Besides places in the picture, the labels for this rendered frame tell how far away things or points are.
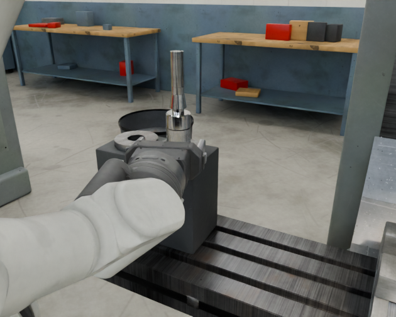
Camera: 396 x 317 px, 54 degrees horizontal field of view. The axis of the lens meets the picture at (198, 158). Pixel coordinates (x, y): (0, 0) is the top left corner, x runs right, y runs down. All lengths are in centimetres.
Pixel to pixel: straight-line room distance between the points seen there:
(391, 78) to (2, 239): 85
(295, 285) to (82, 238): 48
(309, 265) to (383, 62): 48
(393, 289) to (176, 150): 37
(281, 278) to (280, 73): 442
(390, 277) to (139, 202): 39
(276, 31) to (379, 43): 348
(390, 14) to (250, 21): 421
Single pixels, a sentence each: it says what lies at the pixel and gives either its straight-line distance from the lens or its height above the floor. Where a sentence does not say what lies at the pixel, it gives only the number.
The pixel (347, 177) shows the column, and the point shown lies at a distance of 106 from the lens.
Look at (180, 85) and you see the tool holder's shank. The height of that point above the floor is 123.
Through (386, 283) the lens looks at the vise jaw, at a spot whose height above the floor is 101.
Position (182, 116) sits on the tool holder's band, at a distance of 71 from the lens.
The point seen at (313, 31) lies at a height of 98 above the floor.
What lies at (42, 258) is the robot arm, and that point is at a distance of 31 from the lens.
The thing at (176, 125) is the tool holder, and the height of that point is 116.
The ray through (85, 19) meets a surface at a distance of 613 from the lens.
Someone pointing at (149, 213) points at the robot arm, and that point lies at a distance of 38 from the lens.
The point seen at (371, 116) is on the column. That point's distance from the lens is 100.
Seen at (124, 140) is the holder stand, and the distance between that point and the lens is 79.
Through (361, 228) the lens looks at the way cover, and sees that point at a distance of 97.
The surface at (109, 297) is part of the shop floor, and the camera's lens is 206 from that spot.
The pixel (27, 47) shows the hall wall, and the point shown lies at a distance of 764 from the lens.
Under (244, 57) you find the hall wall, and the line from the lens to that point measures 518.
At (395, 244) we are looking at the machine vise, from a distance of 73.
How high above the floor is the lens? 139
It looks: 24 degrees down
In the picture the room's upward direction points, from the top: straight up
